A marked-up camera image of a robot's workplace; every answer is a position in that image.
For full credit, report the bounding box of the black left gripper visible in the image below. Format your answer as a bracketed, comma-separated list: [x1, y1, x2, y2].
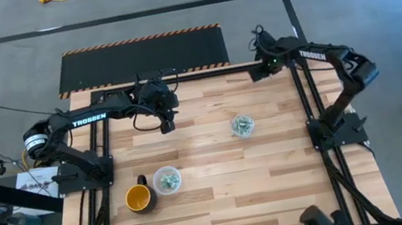
[135, 73, 185, 138]

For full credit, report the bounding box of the clear plastic bin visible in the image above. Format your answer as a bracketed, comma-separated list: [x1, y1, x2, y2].
[150, 163, 185, 198]
[228, 111, 258, 140]

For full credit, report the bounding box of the black hazard striped floor mat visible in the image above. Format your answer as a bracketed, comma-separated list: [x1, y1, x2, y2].
[50, 21, 232, 101]

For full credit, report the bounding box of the black mug yellow inside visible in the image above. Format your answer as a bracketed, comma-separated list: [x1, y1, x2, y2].
[120, 172, 161, 218]

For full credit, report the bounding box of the white paper sheet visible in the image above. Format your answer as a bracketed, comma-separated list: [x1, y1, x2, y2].
[6, 164, 67, 221]

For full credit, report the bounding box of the dark bulky object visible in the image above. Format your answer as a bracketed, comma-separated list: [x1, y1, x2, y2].
[284, 198, 355, 225]

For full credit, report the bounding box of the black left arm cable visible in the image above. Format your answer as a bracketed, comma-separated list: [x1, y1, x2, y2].
[128, 98, 164, 135]

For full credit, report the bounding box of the yellow cable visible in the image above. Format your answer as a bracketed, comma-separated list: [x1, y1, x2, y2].
[18, 148, 31, 170]

